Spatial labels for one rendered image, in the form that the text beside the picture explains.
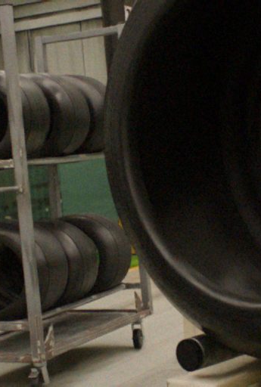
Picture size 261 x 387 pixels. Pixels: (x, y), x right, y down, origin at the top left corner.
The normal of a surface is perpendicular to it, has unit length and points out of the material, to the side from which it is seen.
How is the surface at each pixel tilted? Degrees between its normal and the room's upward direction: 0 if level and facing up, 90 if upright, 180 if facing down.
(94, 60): 90
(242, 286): 38
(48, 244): 57
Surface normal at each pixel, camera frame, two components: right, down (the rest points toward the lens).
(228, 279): 0.40, -0.77
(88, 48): -0.51, 0.09
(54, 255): 0.80, -0.36
